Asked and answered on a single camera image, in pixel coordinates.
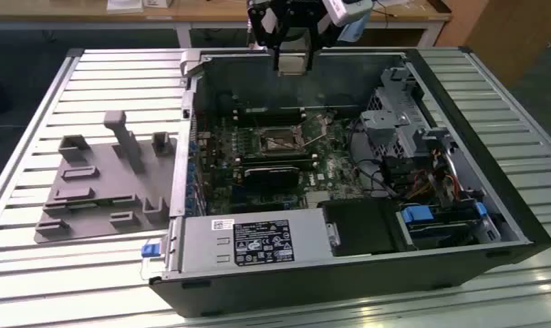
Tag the wooden cabinet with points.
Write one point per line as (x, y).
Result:
(508, 34)

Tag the grey parts rack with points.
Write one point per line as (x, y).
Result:
(107, 177)

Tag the black drive cover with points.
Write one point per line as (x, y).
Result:
(361, 229)

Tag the CPU socket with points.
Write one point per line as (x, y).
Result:
(280, 146)

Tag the green motherboard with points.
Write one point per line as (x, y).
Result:
(335, 177)

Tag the grey plastic cage latch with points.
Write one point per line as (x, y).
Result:
(435, 135)

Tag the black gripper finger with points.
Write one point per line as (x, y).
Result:
(312, 54)
(276, 54)

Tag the wooden desk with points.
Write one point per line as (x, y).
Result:
(52, 15)

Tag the black RAM slots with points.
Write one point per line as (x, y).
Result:
(265, 118)

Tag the green RAM stick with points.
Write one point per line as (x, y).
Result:
(81, 204)

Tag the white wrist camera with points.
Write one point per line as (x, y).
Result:
(343, 12)

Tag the silver CPU plate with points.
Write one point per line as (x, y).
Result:
(292, 65)

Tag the hard disk in blue carrier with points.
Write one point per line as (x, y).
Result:
(416, 213)

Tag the black open PC case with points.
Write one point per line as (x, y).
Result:
(303, 290)

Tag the blue plastic clip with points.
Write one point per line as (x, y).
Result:
(480, 210)

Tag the blue release latch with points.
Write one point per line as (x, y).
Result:
(149, 249)

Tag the black graphics card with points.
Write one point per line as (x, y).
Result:
(271, 179)

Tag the silver chipset heatsink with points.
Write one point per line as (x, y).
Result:
(317, 198)

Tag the small white box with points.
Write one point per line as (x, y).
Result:
(159, 3)

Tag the grey power supply unit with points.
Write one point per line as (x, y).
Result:
(203, 246)

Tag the metal drive cage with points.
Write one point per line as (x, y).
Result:
(393, 136)

